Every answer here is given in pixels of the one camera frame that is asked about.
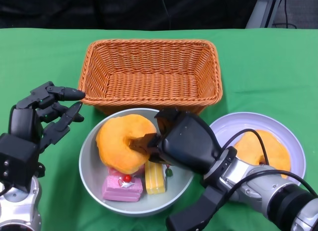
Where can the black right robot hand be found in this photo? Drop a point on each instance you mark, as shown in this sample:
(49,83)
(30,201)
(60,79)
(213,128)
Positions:
(188,141)

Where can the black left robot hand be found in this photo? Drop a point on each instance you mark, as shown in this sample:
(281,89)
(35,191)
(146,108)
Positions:
(22,121)

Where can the orange bagel bread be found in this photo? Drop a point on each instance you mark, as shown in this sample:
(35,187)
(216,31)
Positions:
(275,151)
(114,141)

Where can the grey-green bowl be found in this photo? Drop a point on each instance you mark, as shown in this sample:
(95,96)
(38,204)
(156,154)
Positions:
(92,161)

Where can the pale lavender plate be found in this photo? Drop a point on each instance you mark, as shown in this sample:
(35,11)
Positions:
(236,126)

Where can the yellow cake slice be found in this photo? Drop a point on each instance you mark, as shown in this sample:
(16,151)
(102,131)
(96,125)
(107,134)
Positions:
(154,178)

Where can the orange wicker basket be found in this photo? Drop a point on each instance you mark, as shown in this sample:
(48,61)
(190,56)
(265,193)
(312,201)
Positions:
(154,84)

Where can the pink cake slice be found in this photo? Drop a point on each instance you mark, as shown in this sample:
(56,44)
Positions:
(116,191)

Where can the green tablecloth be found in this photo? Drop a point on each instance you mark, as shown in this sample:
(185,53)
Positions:
(261,67)

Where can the black backdrop cloth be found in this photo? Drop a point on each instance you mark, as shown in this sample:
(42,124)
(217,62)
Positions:
(74,10)

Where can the grey metal stand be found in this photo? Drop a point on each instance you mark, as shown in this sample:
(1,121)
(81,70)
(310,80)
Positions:
(259,12)

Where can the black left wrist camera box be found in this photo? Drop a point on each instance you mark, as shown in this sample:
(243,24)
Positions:
(15,159)

